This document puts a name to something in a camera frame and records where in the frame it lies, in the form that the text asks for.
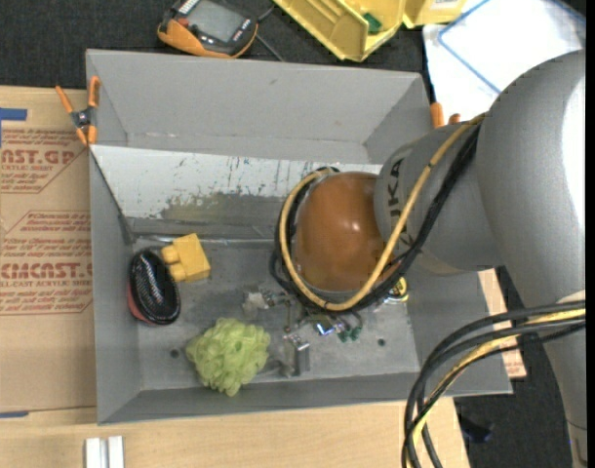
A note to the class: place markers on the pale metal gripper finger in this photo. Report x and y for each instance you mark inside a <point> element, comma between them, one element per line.
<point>302,356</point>
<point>258,300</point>

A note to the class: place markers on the yellow-green mesh bath sponge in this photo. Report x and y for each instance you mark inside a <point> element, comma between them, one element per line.
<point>229,354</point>

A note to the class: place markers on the yellow toy building block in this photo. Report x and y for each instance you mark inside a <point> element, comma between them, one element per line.
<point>192,256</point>

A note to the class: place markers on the black and red oval brush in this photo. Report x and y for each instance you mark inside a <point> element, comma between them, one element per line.
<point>153,288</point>

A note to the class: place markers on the grey metal bin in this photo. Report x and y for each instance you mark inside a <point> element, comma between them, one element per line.
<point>258,105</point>

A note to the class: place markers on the brown cardboard board, red print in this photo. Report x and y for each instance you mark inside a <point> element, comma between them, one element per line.
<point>44,339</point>

